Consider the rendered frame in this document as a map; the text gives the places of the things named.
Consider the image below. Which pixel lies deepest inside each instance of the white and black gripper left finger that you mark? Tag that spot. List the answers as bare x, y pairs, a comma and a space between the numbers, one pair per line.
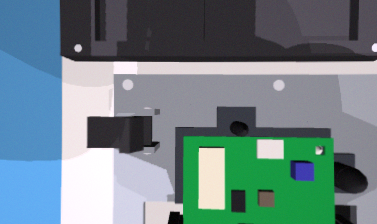
175, 217

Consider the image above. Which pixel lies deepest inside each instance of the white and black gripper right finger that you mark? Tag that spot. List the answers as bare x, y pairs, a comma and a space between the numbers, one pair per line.
341, 220

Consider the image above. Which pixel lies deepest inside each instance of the green circuit board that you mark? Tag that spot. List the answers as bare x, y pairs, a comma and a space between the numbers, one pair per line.
258, 180

